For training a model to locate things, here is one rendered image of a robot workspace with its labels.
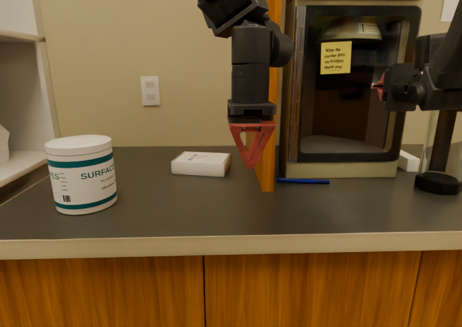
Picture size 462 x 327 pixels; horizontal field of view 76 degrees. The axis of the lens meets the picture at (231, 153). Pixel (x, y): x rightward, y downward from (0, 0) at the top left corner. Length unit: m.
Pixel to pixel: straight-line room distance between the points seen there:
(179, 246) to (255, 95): 0.32
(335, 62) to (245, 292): 0.59
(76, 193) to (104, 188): 0.05
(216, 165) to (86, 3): 0.81
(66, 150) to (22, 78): 0.79
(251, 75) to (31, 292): 0.61
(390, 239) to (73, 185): 0.64
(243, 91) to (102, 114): 0.95
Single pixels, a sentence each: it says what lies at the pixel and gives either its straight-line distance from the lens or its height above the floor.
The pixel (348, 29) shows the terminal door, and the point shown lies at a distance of 0.85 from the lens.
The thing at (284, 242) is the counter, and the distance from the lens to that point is 0.59.
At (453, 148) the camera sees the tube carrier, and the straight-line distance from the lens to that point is 0.88.
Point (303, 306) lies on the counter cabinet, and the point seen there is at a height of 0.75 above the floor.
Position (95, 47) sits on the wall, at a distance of 1.31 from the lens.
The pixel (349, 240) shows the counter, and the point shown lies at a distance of 0.63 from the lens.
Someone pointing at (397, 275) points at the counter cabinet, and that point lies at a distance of 0.76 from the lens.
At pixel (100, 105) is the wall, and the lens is 1.32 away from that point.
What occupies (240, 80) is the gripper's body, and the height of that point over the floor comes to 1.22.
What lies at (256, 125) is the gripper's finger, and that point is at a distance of 0.42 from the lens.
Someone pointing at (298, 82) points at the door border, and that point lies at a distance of 0.80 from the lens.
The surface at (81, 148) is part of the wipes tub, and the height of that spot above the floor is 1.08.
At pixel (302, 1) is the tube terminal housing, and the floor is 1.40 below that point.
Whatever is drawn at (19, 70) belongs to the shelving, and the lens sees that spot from 1.43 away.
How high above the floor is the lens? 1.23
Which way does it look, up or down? 15 degrees down
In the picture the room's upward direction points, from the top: straight up
